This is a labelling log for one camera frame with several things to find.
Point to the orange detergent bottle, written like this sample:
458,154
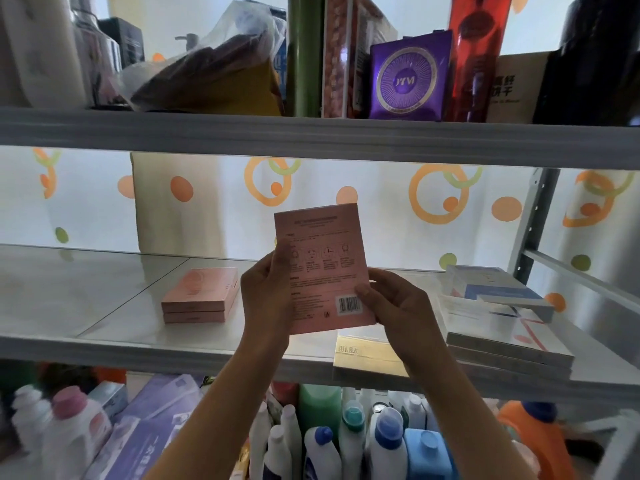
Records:
540,439

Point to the person's right thumb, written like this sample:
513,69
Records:
371,302

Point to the white bottle with pink cap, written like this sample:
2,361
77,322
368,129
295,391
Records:
75,434

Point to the cluster of white cleaner bottles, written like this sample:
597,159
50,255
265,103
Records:
350,444

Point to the blue detergent bottle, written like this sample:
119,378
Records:
427,454

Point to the person's right forearm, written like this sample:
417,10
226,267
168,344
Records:
465,429

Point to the white paper roll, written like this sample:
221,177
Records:
37,49

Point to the yellow paper bag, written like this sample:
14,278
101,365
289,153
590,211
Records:
247,92

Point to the person's left hand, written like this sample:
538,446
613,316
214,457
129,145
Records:
262,299

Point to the grey metal shelf rack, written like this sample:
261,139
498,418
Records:
200,134

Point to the light blue small box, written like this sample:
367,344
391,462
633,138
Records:
110,397

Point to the clear plastic bag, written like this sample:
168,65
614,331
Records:
210,69

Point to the purple box with round emblem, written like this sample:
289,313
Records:
410,79

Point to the black cylinder container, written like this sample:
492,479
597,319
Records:
590,64

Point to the person's right hand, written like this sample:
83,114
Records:
412,324

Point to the green detergent bottle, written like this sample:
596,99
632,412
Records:
320,409

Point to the pink packet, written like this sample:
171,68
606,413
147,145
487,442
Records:
322,254

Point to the purple soft package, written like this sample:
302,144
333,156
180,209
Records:
160,399
135,457

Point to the white pump bottle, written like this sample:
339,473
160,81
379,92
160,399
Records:
191,42

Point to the green tube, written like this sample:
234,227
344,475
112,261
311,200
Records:
304,54

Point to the silver metallic container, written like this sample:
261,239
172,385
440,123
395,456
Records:
92,59

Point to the small white bottle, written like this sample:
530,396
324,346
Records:
30,417

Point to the white curtain with orange circles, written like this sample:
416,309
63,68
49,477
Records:
390,194

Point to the gold cardboard box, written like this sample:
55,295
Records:
362,357

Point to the large flat white box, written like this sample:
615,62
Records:
520,342
505,363

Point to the white paper packet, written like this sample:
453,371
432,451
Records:
465,314

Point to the tall red glossy packet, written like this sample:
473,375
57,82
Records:
477,49

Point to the person's left forearm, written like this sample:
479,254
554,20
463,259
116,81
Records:
225,419

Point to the red patterned tall box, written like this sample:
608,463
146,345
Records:
342,54

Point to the beige cardboard box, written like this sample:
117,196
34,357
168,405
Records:
517,87

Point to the white and blue box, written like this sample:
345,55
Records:
495,289

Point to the person's left thumb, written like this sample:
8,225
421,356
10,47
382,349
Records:
282,284

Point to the dark box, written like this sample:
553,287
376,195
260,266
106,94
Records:
125,42

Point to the pink flat box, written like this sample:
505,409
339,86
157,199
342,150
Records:
192,317
200,289

